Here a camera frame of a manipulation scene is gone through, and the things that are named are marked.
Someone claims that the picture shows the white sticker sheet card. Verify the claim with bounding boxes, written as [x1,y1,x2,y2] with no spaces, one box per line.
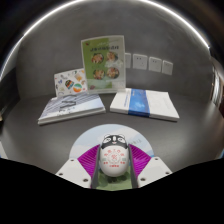
[53,68,89,98]

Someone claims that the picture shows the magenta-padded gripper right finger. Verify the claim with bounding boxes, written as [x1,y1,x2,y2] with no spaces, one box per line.
[128,143,173,188]

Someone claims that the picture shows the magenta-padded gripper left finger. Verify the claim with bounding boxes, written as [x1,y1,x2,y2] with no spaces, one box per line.
[55,143,101,189]

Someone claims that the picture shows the green poster sign stand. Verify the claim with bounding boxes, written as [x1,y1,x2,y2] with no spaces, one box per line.
[80,34,128,94]

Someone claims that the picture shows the round landscape-print mouse pad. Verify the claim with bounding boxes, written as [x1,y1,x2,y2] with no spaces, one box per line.
[68,123,156,192]

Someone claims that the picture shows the white panda-print computer mouse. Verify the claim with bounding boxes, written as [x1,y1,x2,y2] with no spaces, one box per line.
[98,133,130,178]

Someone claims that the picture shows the white wall socket group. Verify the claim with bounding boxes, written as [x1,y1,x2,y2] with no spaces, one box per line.
[124,52,174,76]

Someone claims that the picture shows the white book with blue band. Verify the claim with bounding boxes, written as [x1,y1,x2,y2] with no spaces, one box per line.
[109,87,181,122]

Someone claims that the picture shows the grey building-print book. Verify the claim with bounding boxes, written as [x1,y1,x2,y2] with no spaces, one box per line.
[37,92,107,126]

